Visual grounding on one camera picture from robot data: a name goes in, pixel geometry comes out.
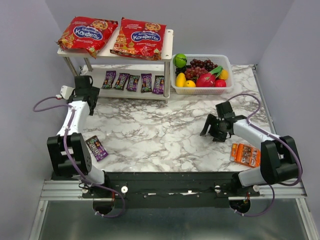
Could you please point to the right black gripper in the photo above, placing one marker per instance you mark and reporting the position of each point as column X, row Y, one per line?
column 218, row 126

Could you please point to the orange snack box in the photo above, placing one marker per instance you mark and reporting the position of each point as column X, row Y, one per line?
column 245, row 155

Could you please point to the dark purple toy grapes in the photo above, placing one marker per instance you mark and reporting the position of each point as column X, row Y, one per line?
column 206, row 64

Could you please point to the green toy ball fruit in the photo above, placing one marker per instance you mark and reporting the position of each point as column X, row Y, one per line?
column 180, row 60

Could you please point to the orange yellow toy fruit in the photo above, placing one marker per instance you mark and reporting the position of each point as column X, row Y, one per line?
column 224, row 75

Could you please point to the yellow toy lemon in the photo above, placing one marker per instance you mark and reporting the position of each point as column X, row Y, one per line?
column 189, row 84

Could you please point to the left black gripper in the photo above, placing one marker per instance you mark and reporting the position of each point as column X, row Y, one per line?
column 92, row 100

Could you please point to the aluminium frame rail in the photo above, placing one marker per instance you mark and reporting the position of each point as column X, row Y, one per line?
column 69, row 190

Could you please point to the red candy bag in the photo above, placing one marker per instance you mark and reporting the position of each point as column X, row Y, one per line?
column 87, row 34
column 139, row 40

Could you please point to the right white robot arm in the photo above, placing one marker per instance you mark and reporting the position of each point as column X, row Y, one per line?
column 279, row 158

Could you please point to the purple M&M pack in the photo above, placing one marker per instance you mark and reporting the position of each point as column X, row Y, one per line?
column 132, row 83
column 159, row 85
column 109, row 78
column 96, row 148
column 146, row 86
column 121, row 81

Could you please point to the white two-tier shelf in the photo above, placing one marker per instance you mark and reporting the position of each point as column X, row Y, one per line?
column 81, row 63

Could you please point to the pink toy dragon fruit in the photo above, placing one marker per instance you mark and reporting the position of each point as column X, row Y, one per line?
column 207, row 80

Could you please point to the red toy grapes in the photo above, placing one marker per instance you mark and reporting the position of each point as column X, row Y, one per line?
column 194, row 73

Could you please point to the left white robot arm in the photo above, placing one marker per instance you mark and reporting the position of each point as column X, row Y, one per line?
column 68, row 150

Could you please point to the red toy apple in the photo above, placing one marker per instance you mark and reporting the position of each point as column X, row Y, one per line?
column 220, row 83

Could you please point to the yellow toy mango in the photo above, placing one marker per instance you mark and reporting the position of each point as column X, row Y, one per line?
column 180, row 80

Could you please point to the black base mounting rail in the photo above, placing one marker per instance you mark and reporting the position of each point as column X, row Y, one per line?
column 166, row 190

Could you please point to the white plastic fruit basket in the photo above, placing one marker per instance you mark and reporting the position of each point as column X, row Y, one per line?
column 220, row 60

